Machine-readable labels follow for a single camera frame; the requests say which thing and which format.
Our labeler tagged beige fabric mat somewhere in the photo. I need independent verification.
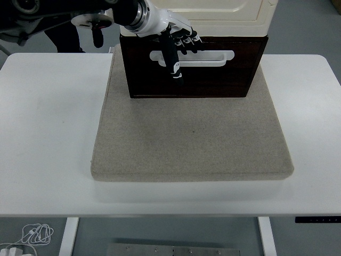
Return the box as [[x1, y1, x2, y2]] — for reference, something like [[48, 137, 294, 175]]
[[89, 44, 295, 183]]

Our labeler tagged grey metal plate with screws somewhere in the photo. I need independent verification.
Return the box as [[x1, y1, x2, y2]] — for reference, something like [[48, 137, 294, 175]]
[[107, 243, 240, 256]]

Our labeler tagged dark wood drawer case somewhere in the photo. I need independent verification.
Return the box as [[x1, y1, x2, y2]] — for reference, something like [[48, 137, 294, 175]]
[[119, 34, 269, 99]]

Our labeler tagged person's leg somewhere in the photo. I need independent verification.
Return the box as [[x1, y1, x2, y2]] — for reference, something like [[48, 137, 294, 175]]
[[44, 25, 86, 53]]

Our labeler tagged white drawer handle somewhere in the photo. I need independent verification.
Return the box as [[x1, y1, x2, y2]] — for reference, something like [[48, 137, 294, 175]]
[[149, 50, 234, 67]]

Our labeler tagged white charger block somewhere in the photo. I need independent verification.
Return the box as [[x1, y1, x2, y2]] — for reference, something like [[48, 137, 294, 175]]
[[2, 246, 25, 256]]

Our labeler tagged dark wood drawer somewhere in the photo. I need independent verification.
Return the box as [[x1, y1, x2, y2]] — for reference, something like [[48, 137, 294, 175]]
[[124, 39, 262, 97]]

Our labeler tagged white table leg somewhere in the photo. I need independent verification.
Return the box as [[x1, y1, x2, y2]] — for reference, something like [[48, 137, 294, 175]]
[[257, 216, 278, 256], [58, 217, 80, 256]]

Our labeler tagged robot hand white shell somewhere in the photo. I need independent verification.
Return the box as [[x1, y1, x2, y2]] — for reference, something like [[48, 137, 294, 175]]
[[135, 0, 206, 86]]

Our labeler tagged black table control panel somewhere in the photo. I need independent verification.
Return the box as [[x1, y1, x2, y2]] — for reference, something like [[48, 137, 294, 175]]
[[294, 216, 341, 223]]

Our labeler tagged white cable bundle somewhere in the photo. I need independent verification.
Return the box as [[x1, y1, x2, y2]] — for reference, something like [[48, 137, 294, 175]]
[[0, 223, 54, 251]]

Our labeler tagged cream plastic cabinet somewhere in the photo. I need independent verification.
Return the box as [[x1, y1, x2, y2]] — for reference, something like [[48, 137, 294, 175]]
[[119, 0, 278, 37]]

